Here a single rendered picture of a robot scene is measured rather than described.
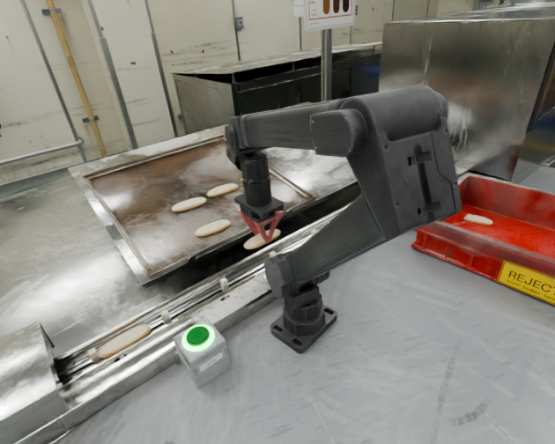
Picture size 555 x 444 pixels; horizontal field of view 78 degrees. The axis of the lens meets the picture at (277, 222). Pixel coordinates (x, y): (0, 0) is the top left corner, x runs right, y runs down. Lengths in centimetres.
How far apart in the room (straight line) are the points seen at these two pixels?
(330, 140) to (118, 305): 69
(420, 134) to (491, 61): 93
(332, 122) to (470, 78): 99
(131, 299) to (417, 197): 71
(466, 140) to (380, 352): 84
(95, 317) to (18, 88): 356
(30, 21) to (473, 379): 420
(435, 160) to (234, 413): 49
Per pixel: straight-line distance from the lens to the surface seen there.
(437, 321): 78
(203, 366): 64
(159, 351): 70
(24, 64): 427
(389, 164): 30
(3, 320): 102
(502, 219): 115
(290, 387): 65
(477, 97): 128
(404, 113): 32
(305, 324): 67
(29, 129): 434
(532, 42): 122
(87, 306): 93
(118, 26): 412
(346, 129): 30
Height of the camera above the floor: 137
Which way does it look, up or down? 32 degrees down
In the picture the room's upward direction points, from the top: 5 degrees counter-clockwise
